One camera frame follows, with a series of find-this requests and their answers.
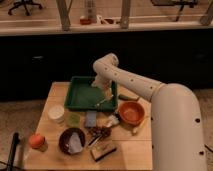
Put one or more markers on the black office chair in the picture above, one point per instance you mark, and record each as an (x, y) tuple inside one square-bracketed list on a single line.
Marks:
[(24, 3)]

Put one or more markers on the wooden table frame leg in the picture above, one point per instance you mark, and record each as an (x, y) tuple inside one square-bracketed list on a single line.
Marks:
[(64, 15), (125, 13)]

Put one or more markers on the dark brown bowl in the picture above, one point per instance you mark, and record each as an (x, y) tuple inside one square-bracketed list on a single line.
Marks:
[(72, 141)]

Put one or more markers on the silver fork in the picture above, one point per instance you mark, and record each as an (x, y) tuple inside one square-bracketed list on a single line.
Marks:
[(102, 101)]

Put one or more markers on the yellow banana toy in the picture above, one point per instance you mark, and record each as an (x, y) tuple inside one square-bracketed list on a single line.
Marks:
[(138, 128)]

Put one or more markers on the black pole stand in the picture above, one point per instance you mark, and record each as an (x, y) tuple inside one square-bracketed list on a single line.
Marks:
[(15, 141)]

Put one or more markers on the white crumpled object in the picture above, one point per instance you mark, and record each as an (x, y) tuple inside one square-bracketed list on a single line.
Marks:
[(112, 121)]

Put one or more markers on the green cup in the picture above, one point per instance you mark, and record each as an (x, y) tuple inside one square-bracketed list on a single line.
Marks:
[(73, 120)]

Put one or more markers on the green cucumber toy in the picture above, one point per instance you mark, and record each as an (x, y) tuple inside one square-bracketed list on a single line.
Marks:
[(127, 98)]

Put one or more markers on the green plastic tray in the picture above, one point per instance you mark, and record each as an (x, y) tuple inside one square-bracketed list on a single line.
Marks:
[(81, 96)]

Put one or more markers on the dark brown grape bunch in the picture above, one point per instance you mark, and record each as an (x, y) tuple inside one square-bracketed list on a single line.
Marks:
[(100, 131)]

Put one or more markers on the black wooden brush block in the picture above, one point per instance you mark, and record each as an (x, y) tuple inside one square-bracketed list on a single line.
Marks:
[(103, 149)]

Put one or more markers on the red object on shelf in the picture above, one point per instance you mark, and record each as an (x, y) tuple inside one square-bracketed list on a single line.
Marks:
[(84, 21)]

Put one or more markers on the orange bowl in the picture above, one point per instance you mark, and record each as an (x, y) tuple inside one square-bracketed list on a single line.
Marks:
[(131, 112)]

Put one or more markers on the white cup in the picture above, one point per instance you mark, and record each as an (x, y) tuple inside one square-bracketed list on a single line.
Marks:
[(56, 113)]

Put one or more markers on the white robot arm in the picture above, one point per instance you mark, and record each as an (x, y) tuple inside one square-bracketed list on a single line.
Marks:
[(177, 131)]

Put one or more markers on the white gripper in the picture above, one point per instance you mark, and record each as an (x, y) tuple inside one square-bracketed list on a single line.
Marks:
[(102, 83)]

